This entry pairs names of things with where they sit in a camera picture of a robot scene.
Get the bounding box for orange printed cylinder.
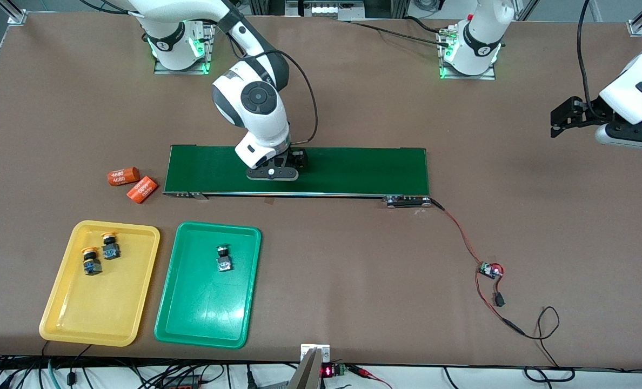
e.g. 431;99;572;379
126;176;159;204
108;167;141;187

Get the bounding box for yellow push button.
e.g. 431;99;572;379
101;232;122;261
81;247;103;277

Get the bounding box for green conveyor belt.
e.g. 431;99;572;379
162;144;432;209

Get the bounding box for white framed light unit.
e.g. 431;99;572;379
285;0;366;21

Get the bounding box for green plastic tray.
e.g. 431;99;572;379
153;221;262;350

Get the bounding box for red clip lead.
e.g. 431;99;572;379
348;365;393;389

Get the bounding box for yellow plastic tray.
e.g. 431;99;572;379
39;219;161;347

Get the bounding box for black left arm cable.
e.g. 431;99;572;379
577;0;613;119

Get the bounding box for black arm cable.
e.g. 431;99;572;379
270;49;319;145
577;0;613;119

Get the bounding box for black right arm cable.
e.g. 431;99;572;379
270;49;319;145

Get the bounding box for aluminium base plate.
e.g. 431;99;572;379
153;22;217;75
438;26;498;81

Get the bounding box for red black twisted cable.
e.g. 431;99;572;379
429;199;486;266

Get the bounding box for black table cable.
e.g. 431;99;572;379
348;15;454;48

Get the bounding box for thin red wire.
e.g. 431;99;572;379
475;264;527;338

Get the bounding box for thin black cable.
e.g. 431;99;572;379
521;306;577;383

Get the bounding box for aluminium camera bracket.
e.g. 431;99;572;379
287;345;331;389

